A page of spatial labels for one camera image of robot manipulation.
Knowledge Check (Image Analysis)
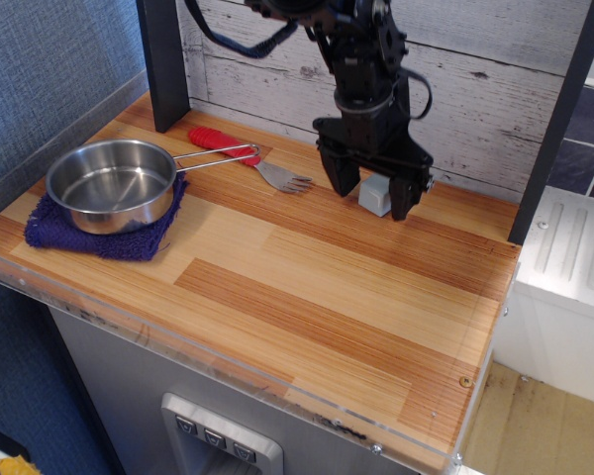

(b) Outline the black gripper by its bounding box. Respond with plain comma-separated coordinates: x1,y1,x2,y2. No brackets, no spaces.
313,78,433,221

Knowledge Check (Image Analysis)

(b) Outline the dark post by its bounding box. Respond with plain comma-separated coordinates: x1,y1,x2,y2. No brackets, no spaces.
508,1,594,245
136,0,190,133

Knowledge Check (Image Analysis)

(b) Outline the black braided cable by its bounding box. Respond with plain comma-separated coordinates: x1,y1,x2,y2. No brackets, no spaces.
182,0,298,60

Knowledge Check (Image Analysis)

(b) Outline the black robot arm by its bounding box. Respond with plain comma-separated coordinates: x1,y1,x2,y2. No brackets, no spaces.
247,1,433,221

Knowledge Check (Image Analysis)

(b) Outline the purple towel cloth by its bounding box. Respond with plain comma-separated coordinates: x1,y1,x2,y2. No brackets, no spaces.
24,177,189,261

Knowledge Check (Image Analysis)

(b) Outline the stainless steel pot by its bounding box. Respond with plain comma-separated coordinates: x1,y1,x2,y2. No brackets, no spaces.
46,139,260,235

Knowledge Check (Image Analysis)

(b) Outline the white toy sink unit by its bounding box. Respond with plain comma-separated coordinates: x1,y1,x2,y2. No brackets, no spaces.
493,187,594,402

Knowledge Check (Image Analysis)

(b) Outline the dark left post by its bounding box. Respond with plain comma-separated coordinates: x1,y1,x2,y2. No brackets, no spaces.
136,0,190,133

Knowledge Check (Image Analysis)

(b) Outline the grey cube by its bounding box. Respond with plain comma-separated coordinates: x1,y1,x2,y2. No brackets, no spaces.
358,173,391,217

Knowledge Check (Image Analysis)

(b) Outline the silver dispenser panel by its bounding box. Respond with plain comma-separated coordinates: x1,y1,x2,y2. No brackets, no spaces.
161,393,284,474

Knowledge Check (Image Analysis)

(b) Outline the yellow black object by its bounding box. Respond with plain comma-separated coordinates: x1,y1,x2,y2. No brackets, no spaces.
0,456,42,475

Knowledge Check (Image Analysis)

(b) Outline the clear acrylic edge guard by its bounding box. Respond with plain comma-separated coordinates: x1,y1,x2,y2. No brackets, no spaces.
0,246,522,470

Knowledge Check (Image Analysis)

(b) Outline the red-handled metal fork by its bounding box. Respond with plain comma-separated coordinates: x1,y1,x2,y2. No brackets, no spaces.
188,126,312,193

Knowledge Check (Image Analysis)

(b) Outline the dark right post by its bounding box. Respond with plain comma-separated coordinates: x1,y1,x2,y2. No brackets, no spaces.
508,1,594,245

